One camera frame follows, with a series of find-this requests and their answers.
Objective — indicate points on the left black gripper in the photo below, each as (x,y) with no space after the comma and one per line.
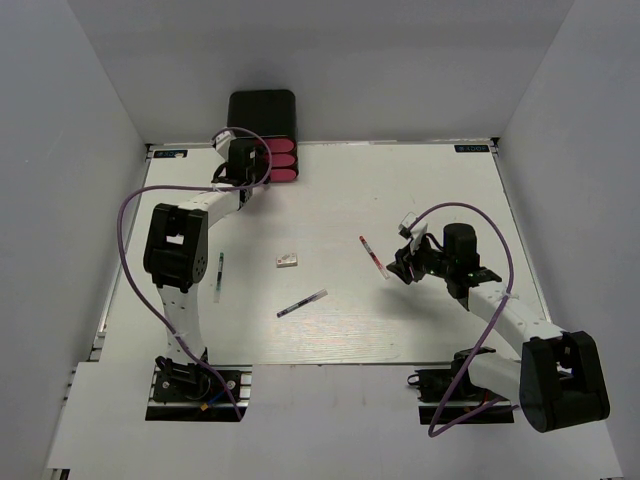
(262,168)

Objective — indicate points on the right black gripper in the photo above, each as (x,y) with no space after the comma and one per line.
(405,255)

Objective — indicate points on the pink drawer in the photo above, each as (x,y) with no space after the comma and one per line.
(283,161)
(280,145)
(283,175)

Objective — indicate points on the red gel pen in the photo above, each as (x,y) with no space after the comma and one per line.
(374,257)

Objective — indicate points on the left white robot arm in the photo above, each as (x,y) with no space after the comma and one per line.
(176,251)

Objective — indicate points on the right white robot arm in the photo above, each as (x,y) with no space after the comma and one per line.
(556,378)

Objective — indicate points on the black drawer cabinet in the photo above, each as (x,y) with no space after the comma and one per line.
(267,113)

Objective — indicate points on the purple gel pen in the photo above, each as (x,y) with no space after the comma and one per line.
(301,303)

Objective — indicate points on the white eraser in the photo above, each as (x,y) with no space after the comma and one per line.
(287,260)

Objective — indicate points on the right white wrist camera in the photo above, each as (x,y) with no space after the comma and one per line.
(413,230)

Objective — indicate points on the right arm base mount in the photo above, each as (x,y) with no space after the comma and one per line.
(432,383)

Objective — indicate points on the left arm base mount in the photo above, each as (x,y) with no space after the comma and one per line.
(190,394)

